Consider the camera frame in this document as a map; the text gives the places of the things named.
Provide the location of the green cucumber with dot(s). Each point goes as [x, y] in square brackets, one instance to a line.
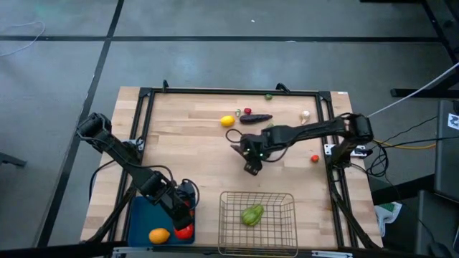
[269, 125]

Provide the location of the yellow lemon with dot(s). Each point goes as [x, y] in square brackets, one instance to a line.
[227, 121]

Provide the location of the white garlic bulb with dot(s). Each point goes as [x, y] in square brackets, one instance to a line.
[305, 116]

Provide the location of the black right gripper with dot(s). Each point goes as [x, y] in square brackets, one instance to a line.
[256, 145]

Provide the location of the silver mounting plate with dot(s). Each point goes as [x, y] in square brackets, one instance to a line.
[139, 144]
[360, 152]

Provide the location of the small pale green mushroom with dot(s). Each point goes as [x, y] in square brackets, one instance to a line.
[237, 112]

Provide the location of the black metal stand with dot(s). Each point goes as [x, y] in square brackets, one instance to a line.
[443, 34]

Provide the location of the black equipment box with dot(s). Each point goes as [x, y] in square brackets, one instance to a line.
[446, 161]

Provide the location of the orange fruit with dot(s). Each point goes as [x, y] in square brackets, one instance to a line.
[159, 235]

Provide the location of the blue plastic tray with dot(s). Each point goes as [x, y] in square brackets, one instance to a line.
[143, 222]

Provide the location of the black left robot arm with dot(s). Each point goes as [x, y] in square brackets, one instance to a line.
[122, 154]

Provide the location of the large dark purple eggplant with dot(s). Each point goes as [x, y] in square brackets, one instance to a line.
[254, 118]

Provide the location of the black frame clamp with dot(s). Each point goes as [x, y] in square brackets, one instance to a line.
[282, 87]
[165, 85]

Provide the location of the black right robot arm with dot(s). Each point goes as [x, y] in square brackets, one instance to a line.
[315, 128]

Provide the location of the small green pepper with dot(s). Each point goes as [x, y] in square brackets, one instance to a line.
[268, 96]

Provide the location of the black table frame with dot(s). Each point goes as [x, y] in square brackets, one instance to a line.
[233, 91]

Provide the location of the light green ribbed squash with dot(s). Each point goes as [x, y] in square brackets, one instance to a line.
[252, 215]

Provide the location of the large red round fruit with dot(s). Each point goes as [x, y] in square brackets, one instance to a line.
[184, 233]

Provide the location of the black case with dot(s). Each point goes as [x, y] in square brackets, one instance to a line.
[435, 225]

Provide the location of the small red pepper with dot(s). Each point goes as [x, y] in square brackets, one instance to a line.
[247, 111]

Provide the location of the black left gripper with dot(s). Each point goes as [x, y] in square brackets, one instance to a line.
[181, 213]

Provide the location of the white printed sticker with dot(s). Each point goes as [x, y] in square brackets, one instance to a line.
[453, 121]

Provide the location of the silver rail bracket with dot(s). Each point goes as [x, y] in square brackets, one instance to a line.
[331, 254]
[132, 250]

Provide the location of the white and green cloth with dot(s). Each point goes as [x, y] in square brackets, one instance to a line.
[387, 213]

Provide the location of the dark floor foot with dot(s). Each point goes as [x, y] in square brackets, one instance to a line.
[12, 160]

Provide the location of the small red tomato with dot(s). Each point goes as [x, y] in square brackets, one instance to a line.
[315, 158]

